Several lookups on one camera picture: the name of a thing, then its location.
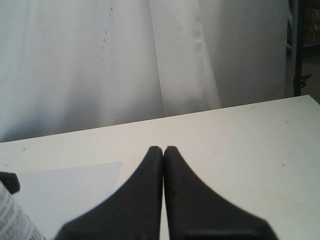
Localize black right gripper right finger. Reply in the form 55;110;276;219
163;146;278;240

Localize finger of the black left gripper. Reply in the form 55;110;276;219
0;171;20;195

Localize spray can with dots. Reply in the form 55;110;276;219
0;183;46;240

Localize white paper sheet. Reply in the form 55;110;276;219
13;162;123;240

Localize white backdrop curtain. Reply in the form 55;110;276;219
0;0;289;142

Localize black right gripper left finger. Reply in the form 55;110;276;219
55;146;163;240

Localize black metal stand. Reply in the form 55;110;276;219
287;0;320;97

